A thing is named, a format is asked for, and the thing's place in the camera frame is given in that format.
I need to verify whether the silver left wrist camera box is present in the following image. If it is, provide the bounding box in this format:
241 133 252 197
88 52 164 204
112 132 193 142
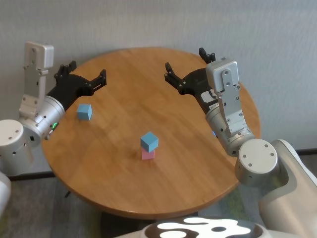
19 41 54 124

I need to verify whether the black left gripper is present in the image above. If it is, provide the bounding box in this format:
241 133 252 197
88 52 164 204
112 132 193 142
46 60 107 112

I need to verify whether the dark table pedestal base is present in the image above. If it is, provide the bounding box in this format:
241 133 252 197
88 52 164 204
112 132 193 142
100 209 200 238

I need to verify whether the grey glossy robot torso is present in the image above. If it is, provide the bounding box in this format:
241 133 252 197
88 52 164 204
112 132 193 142
112 216 298 238

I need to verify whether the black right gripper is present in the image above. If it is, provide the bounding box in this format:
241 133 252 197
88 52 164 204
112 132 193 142
164 47 220 115

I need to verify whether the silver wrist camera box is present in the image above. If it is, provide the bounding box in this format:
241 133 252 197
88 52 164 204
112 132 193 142
205 57 248 136
19 41 54 124

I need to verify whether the blue cube building block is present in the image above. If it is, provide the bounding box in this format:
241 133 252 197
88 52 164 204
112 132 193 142
77 104 93 121
140 131 159 153

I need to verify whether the pink cube building block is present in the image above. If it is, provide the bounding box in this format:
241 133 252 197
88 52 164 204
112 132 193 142
141 148 156 161

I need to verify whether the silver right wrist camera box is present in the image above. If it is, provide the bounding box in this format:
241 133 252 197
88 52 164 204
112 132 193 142
205 57 248 136

